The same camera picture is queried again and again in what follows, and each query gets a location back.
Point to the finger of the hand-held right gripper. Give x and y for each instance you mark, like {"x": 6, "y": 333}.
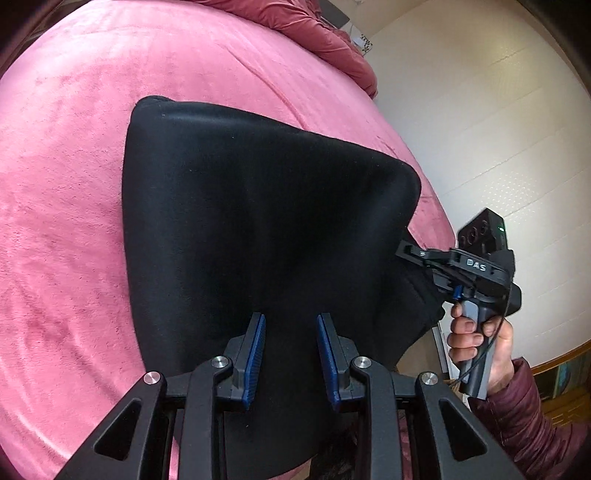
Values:
{"x": 450, "y": 284}
{"x": 418, "y": 254}

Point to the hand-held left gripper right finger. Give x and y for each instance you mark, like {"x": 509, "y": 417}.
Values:
{"x": 327, "y": 360}

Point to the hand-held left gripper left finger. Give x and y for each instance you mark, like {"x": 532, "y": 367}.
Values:
{"x": 256, "y": 360}

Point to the black pants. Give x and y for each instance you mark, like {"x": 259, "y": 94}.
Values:
{"x": 254, "y": 207}

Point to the person's right forearm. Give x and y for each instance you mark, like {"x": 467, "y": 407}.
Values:
{"x": 531, "y": 429}

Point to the person's right hand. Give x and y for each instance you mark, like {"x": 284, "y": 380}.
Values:
{"x": 466, "y": 337}

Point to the wooden bookshelf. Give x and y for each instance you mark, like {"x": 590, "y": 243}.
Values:
{"x": 565, "y": 374}

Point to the red quilt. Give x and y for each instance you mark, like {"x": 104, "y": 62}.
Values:
{"x": 332, "y": 50}

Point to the dark grey headboard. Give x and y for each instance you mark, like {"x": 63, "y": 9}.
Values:
{"x": 334, "y": 11}

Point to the pink bed blanket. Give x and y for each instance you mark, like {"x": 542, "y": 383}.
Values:
{"x": 69, "y": 184}

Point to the floral wall decal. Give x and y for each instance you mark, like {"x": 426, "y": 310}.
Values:
{"x": 366, "y": 42}

